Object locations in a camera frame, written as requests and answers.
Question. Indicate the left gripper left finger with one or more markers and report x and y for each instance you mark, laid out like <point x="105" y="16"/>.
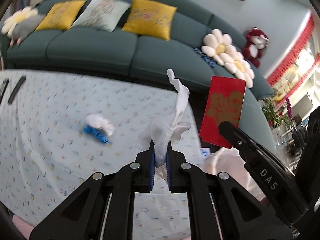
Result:
<point x="102" y="206"/>

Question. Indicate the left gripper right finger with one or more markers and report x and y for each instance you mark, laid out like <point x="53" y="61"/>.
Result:
<point x="219" y="207"/>

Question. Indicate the white twisted tissue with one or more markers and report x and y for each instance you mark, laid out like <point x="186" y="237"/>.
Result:
<point x="166" y="129"/>

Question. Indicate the red gift box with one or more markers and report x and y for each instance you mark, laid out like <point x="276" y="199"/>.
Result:
<point x="225" y="101"/>

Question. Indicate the blue wrapper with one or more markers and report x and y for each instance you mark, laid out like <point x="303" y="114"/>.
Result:
<point x="98" y="134"/>

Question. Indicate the pink fluffy rug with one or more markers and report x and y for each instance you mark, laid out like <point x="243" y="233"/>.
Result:
<point x="23" y="227"/>

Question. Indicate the potted green plant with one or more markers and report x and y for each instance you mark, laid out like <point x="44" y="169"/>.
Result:
<point x="277" y="116"/>

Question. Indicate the floral light blue tablecloth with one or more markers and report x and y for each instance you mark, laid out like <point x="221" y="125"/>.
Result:
<point x="46" y="155"/>

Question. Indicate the white daisy pillow lower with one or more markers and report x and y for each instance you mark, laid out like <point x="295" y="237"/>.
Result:
<point x="238" y="66"/>

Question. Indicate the white daisy pillow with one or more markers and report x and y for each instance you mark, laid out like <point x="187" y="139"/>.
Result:
<point x="216" y="43"/>
<point x="19" y="16"/>
<point x="238" y="66"/>

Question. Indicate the blue knitted cloth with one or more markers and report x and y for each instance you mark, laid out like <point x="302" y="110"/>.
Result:
<point x="205" y="58"/>

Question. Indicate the black remote control left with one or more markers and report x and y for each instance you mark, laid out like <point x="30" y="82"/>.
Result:
<point x="3" y="89"/>

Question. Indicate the black remote control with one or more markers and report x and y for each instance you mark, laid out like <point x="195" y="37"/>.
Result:
<point x="16" y="89"/>
<point x="3" y="89"/>

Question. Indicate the black remote control right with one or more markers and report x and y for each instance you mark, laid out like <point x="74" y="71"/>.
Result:
<point x="16" y="89"/>

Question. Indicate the red white teddy bear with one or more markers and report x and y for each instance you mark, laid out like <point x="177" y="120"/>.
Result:
<point x="257" y="41"/>

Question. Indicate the dark green sectional sofa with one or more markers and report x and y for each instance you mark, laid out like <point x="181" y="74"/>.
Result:
<point x="128" y="56"/>

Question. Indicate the white daisy pillow upper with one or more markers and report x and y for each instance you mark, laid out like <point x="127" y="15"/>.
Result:
<point x="216" y="43"/>

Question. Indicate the light blue embroidered cushion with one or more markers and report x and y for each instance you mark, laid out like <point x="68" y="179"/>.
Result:
<point x="102" y="14"/>

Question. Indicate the yellow embroidered cushion left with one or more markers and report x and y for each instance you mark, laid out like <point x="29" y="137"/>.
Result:
<point x="61" y="16"/>

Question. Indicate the yellow embroidered cushion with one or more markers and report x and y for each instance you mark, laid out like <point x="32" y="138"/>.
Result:
<point x="150" y="18"/>
<point x="61" y="16"/>

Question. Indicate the yellow embroidered cushion right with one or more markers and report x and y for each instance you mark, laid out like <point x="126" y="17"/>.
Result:
<point x="150" y="18"/>

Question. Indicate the grey plush mouse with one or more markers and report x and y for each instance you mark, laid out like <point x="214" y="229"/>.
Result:
<point x="24" y="28"/>

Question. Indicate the white daisy pillow left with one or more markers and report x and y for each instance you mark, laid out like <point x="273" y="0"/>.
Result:
<point x="19" y="16"/>

